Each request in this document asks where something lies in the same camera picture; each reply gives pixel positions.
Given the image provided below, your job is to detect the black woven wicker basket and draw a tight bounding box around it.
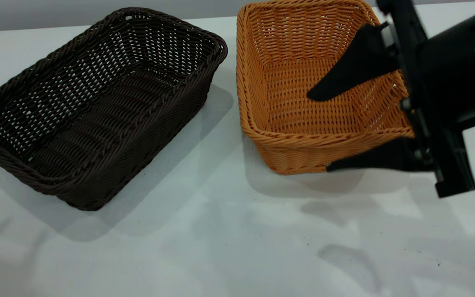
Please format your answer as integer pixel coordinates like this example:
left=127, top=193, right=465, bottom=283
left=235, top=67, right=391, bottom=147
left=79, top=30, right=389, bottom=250
left=0, top=7, right=228, bottom=211

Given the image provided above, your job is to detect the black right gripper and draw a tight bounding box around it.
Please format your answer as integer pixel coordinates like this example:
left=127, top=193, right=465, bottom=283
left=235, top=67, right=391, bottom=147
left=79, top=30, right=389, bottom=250
left=306, top=0, right=475, bottom=199

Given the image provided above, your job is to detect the orange woven wicker basket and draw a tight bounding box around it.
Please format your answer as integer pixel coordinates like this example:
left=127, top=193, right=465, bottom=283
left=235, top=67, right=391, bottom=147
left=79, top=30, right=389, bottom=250
left=236, top=0, right=421, bottom=175

